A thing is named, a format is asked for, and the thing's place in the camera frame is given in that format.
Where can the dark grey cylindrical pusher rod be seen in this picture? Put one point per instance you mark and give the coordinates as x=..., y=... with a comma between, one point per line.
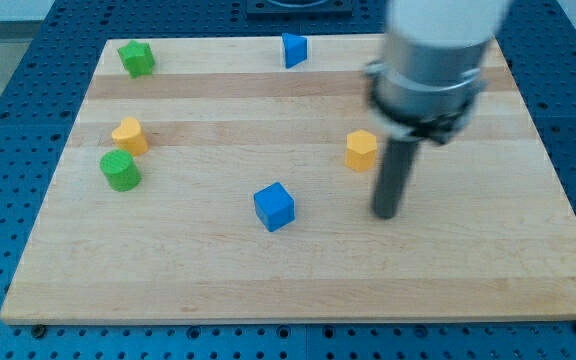
x=391, y=182

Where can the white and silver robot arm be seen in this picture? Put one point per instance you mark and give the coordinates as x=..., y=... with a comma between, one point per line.
x=426, y=81

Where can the blue cube block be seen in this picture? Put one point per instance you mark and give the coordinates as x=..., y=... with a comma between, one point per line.
x=274, y=206

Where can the green star block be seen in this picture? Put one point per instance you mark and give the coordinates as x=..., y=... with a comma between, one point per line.
x=137, y=58

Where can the yellow hexagon block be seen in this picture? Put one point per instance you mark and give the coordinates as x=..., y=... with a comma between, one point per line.
x=361, y=150

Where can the blue triangular prism block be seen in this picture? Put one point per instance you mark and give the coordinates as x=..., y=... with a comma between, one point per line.
x=295, y=49

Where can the light wooden board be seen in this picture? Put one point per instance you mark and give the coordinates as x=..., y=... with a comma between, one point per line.
x=484, y=233

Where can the yellow heart block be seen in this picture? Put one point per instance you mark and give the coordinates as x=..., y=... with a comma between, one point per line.
x=129, y=136

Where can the green cylinder block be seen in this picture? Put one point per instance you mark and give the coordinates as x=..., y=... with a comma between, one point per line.
x=120, y=170

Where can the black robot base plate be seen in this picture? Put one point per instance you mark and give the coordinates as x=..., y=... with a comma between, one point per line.
x=266, y=8

